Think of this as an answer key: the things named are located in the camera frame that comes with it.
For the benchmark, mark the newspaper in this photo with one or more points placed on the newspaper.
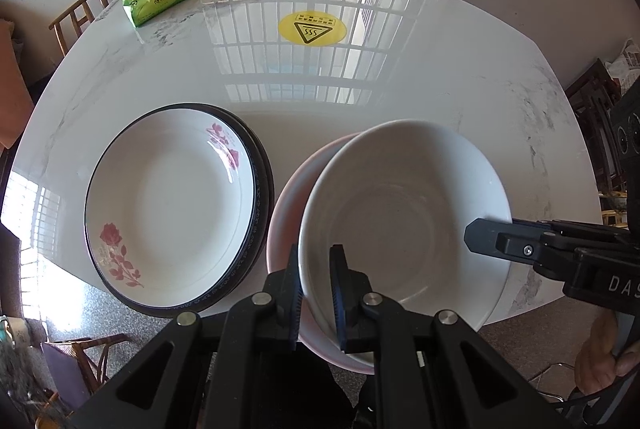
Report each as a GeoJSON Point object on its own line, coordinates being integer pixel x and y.
{"type": "Point", "coordinates": [627, 59]}

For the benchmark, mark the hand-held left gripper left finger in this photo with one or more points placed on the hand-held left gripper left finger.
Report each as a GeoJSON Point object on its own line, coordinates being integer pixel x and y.
{"type": "Point", "coordinates": [296, 304]}

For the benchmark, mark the light wooden chair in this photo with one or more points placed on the light wooden chair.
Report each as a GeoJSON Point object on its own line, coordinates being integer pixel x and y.
{"type": "Point", "coordinates": [80, 4]}

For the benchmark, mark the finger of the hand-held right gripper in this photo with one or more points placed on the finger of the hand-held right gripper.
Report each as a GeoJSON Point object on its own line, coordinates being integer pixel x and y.
{"type": "Point", "coordinates": [510, 244]}
{"type": "Point", "coordinates": [600, 236]}

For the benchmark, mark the rattan chair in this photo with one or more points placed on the rattan chair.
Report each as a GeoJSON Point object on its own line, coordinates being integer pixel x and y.
{"type": "Point", "coordinates": [95, 349]}

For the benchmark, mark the plain white bowl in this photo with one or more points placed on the plain white bowl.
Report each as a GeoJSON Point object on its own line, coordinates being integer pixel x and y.
{"type": "Point", "coordinates": [400, 219]}

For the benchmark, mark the pink bowl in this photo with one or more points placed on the pink bowl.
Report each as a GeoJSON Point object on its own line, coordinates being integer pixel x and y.
{"type": "Point", "coordinates": [282, 219]}

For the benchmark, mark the round yellow warning sticker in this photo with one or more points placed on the round yellow warning sticker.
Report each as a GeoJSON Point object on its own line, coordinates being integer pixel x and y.
{"type": "Point", "coordinates": [312, 29]}

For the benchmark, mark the white plate with pink flowers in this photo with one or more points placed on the white plate with pink flowers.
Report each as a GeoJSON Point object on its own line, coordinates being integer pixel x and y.
{"type": "Point", "coordinates": [170, 209]}

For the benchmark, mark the person's right hand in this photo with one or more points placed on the person's right hand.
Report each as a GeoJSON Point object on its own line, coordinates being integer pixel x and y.
{"type": "Point", "coordinates": [597, 359]}

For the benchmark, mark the orange cloth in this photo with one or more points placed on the orange cloth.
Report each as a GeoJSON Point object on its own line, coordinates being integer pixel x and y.
{"type": "Point", "coordinates": [12, 84]}

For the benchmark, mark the blue floral plate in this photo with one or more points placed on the blue floral plate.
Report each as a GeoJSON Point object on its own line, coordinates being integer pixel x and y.
{"type": "Point", "coordinates": [266, 194]}

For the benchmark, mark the dark carved wooden chair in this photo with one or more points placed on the dark carved wooden chair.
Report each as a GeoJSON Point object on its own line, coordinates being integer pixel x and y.
{"type": "Point", "coordinates": [595, 119]}

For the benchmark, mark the grey fluffy object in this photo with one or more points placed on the grey fluffy object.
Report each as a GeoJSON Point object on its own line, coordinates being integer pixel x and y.
{"type": "Point", "coordinates": [20, 384]}

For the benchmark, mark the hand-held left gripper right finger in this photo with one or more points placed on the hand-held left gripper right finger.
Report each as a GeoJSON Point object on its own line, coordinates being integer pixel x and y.
{"type": "Point", "coordinates": [339, 304]}

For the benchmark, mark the dark seat cushion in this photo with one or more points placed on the dark seat cushion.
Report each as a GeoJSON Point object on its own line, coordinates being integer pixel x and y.
{"type": "Point", "coordinates": [65, 374]}

